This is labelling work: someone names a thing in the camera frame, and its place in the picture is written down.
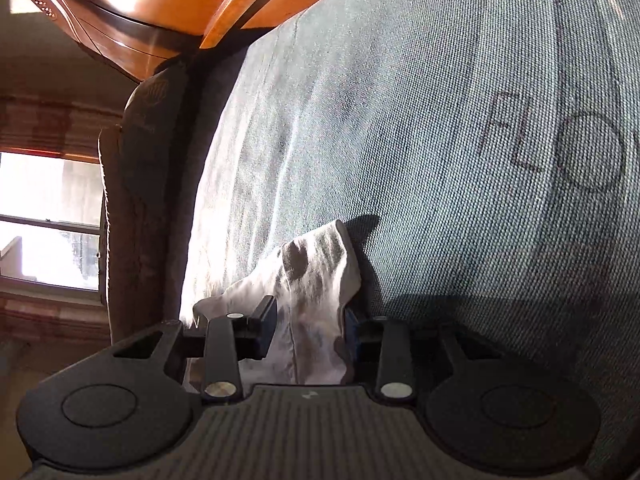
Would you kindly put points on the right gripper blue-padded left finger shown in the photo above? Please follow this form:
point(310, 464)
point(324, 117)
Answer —
point(225, 341)

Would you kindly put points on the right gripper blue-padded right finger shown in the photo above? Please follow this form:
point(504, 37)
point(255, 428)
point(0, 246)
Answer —
point(380, 351)

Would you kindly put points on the white long-sleeve sweatshirt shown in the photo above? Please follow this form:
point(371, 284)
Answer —
point(312, 277)

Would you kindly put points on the pink floral quilt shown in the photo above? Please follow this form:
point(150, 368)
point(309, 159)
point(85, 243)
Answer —
point(136, 246)

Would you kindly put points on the blue-grey pillow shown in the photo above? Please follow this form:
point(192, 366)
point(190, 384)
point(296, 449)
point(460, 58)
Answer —
point(148, 125)

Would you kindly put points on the window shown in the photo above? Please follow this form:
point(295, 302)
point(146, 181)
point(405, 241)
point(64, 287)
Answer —
point(52, 227)

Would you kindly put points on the blue patterned bed sheet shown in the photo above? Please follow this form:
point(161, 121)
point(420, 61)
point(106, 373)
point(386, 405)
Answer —
point(483, 155)

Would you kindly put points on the pink striped curtain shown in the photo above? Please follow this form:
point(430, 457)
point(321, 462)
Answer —
point(53, 129)

